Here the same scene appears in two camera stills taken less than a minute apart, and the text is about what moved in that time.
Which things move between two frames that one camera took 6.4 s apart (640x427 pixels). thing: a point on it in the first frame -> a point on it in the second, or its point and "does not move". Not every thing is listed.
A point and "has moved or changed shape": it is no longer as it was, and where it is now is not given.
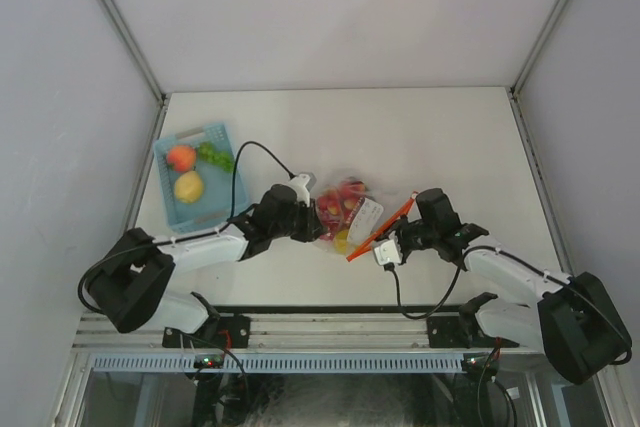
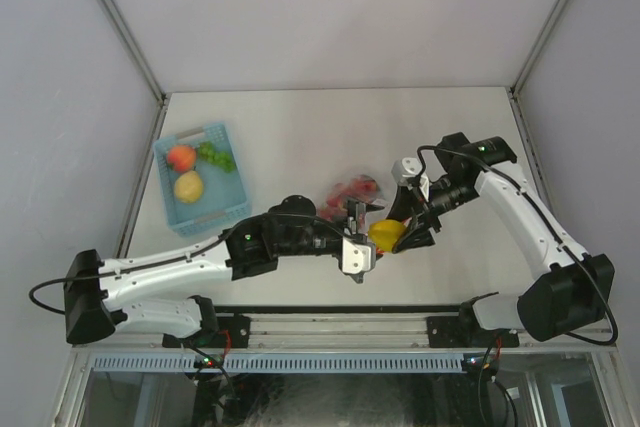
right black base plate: x=461 y=331 does not move
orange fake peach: x=183 y=157 does not move
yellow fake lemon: x=340 y=241 has moved or changed shape
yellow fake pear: x=188 y=187 does not move
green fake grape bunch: x=209 y=153 does not move
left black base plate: x=223 y=332 does not move
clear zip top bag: x=351 y=219 has moved or changed shape
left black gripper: x=313 y=227 -> x=354 y=210
